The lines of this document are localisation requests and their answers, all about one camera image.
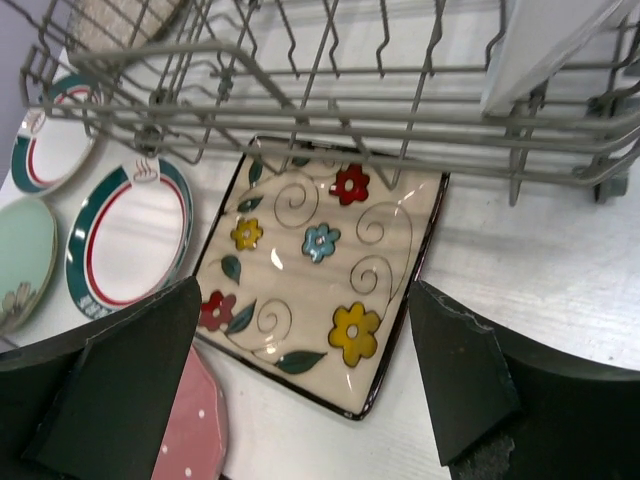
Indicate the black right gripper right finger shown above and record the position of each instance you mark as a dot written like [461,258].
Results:
[504,406]

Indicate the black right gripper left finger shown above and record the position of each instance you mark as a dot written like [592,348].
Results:
[94,402]

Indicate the white oval plate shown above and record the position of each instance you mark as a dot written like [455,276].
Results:
[540,37]

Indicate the pink dotted scalloped plate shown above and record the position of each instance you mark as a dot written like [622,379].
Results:
[196,438]

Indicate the mint green flower plate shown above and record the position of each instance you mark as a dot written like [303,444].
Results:
[29,244]

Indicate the white plate steam logo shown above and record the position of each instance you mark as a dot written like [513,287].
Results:
[129,237]

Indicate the cream floral square plate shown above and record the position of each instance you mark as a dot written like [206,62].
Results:
[306,270]

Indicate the white plate green red rim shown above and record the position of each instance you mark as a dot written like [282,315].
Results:
[48,148]

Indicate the speckled brown round plate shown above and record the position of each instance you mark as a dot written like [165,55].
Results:
[120,23]

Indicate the grey wire dish rack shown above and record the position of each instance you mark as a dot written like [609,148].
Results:
[399,81]

